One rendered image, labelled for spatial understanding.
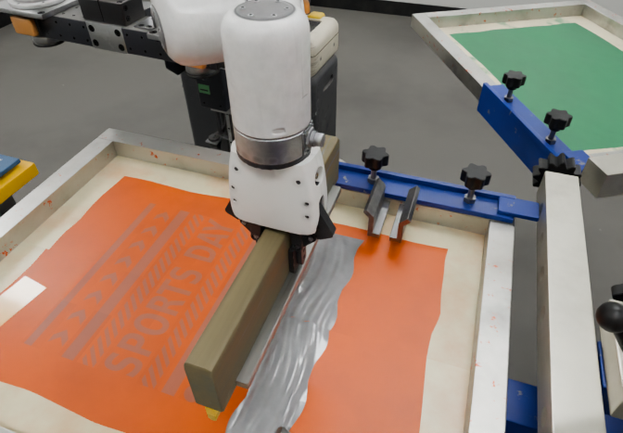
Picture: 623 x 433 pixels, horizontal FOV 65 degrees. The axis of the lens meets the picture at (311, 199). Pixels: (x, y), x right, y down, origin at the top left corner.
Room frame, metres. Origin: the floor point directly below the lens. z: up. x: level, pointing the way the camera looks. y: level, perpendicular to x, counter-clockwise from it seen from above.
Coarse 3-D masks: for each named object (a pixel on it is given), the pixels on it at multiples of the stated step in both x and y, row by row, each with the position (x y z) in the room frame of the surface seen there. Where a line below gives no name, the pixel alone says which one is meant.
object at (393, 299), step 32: (128, 192) 0.68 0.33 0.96; (160, 192) 0.68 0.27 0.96; (192, 192) 0.68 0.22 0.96; (96, 224) 0.60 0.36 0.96; (96, 256) 0.52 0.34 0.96; (384, 256) 0.52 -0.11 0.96; (416, 256) 0.51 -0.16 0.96; (352, 288) 0.45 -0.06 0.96; (384, 288) 0.45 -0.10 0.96; (416, 288) 0.45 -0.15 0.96; (352, 320) 0.40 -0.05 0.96; (384, 320) 0.40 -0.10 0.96; (416, 320) 0.40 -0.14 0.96; (416, 352) 0.35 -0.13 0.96
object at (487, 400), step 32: (96, 160) 0.75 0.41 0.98; (160, 160) 0.76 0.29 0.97; (192, 160) 0.74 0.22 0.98; (224, 160) 0.73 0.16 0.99; (32, 192) 0.64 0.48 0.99; (64, 192) 0.66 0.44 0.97; (352, 192) 0.63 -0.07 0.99; (0, 224) 0.56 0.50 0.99; (32, 224) 0.59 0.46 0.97; (448, 224) 0.58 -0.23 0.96; (480, 224) 0.56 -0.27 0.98; (512, 224) 0.55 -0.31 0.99; (0, 256) 0.52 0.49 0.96; (512, 256) 0.48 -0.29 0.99; (480, 288) 0.44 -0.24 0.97; (480, 320) 0.37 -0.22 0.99; (480, 352) 0.32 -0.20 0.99; (480, 384) 0.28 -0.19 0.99; (480, 416) 0.25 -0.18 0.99
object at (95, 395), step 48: (48, 288) 0.46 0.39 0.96; (0, 336) 0.38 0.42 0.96; (336, 336) 0.37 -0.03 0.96; (48, 384) 0.31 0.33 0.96; (96, 384) 0.31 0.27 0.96; (336, 384) 0.30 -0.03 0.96; (384, 384) 0.30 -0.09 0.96; (144, 432) 0.25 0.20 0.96; (192, 432) 0.25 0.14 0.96; (336, 432) 0.25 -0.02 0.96; (384, 432) 0.25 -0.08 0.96
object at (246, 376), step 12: (336, 192) 0.53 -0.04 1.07; (300, 264) 0.40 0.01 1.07; (288, 276) 0.38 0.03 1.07; (300, 276) 0.38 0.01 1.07; (288, 288) 0.36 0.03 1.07; (276, 300) 0.34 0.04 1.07; (288, 300) 0.35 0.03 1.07; (276, 312) 0.33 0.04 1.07; (264, 324) 0.31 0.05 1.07; (276, 324) 0.31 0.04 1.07; (264, 336) 0.30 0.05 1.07; (252, 348) 0.28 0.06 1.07; (264, 348) 0.28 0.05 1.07; (252, 360) 0.27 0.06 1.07; (240, 372) 0.26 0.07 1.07; (252, 372) 0.26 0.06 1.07; (240, 384) 0.25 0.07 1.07
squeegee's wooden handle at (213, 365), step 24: (336, 144) 0.56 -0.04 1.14; (336, 168) 0.56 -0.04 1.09; (264, 240) 0.37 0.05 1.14; (288, 240) 0.39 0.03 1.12; (264, 264) 0.34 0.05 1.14; (288, 264) 0.38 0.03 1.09; (240, 288) 0.31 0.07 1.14; (264, 288) 0.32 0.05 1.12; (216, 312) 0.28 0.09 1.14; (240, 312) 0.28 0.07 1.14; (264, 312) 0.32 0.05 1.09; (216, 336) 0.25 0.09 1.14; (240, 336) 0.27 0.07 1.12; (192, 360) 0.23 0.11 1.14; (216, 360) 0.23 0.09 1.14; (240, 360) 0.26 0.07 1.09; (192, 384) 0.23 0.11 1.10; (216, 384) 0.22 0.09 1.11; (216, 408) 0.22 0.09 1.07
